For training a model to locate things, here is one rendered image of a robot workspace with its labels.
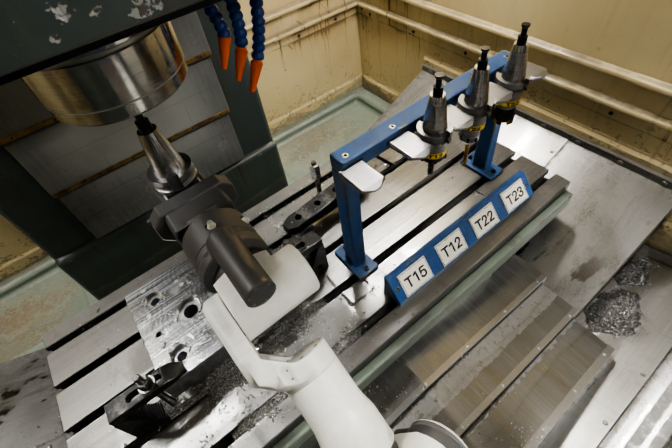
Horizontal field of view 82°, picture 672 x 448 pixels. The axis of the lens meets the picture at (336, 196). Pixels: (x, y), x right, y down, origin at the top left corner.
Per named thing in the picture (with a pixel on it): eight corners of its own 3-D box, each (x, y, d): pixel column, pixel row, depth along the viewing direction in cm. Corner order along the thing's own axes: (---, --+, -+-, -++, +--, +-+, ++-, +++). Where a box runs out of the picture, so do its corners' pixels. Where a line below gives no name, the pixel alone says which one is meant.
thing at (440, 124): (435, 115, 71) (438, 82, 66) (453, 127, 68) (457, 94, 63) (416, 125, 69) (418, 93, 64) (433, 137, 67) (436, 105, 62)
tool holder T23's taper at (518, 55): (510, 67, 78) (518, 34, 73) (530, 75, 76) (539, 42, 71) (496, 76, 77) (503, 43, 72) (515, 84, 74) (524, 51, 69)
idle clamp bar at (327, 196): (371, 189, 104) (370, 172, 99) (297, 248, 94) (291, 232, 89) (358, 180, 107) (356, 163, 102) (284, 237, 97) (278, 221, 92)
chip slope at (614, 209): (640, 247, 115) (689, 187, 96) (485, 414, 91) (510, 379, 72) (419, 118, 167) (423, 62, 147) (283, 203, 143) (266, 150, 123)
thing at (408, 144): (437, 150, 67) (438, 147, 66) (415, 165, 65) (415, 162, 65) (408, 132, 71) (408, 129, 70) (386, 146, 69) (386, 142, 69)
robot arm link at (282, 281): (277, 245, 55) (326, 301, 48) (209, 292, 51) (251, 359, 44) (254, 191, 46) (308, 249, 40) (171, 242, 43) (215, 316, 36)
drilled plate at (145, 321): (306, 301, 80) (301, 289, 77) (175, 398, 70) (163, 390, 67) (252, 234, 94) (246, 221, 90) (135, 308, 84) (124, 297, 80)
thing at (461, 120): (479, 122, 71) (480, 118, 70) (460, 135, 69) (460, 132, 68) (449, 106, 75) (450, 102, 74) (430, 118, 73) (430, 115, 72)
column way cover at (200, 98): (250, 158, 118) (183, -26, 80) (94, 245, 102) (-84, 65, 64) (243, 150, 121) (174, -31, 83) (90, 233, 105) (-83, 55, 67)
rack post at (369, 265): (379, 267, 88) (374, 174, 66) (361, 281, 86) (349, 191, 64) (351, 240, 94) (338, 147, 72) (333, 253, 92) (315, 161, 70)
